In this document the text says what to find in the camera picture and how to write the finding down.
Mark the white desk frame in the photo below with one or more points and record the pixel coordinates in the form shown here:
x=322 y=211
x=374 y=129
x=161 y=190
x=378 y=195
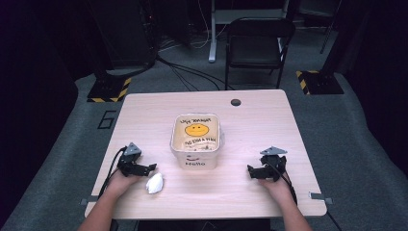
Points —
x=218 y=19

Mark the person's left hand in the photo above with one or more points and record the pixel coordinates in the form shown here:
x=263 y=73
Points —
x=121 y=183

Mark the white square smiley-face bucket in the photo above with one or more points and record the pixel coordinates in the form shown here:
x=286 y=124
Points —
x=195 y=141

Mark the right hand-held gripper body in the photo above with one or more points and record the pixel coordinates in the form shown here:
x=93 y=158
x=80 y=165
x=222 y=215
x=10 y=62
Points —
x=273 y=162

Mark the black folding chair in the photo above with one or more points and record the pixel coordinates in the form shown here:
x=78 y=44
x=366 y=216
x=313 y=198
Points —
x=256 y=45

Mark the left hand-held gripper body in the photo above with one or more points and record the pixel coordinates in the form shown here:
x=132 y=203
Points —
x=129 y=159

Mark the crumpled white paper ball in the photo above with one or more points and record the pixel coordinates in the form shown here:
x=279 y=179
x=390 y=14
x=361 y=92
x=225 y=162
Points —
x=154 y=183

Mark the grey table edge bracket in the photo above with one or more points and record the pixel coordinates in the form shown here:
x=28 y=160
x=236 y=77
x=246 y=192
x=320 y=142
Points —
x=87 y=200
x=320 y=197

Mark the person's right hand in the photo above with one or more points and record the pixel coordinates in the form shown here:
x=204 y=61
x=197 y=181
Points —
x=275 y=188

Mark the dark equipment cabinet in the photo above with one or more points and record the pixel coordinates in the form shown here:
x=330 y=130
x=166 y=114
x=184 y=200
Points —
x=125 y=32

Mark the black yellow-striped stand base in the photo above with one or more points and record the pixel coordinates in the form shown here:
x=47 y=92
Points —
x=320 y=82
x=109 y=89

